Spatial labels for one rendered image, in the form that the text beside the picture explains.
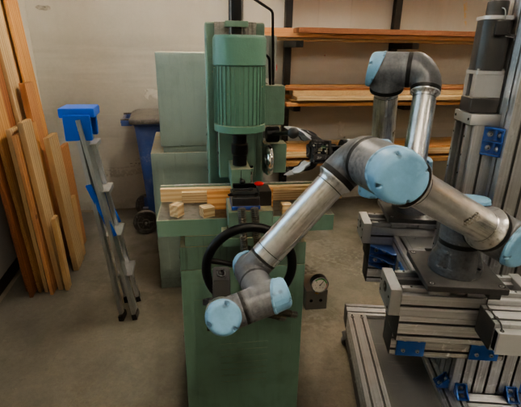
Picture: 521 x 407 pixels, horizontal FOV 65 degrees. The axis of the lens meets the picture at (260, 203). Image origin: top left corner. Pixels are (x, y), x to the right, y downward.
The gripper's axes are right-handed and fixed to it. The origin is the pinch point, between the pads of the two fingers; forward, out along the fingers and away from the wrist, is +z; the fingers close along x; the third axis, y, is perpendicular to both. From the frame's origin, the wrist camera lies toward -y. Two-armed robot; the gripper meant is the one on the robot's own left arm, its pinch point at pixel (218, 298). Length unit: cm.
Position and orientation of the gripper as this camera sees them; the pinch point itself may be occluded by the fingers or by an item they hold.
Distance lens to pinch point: 123.9
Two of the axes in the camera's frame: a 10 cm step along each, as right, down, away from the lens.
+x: 9.9, -0.3, 1.3
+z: -1.2, 1.7, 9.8
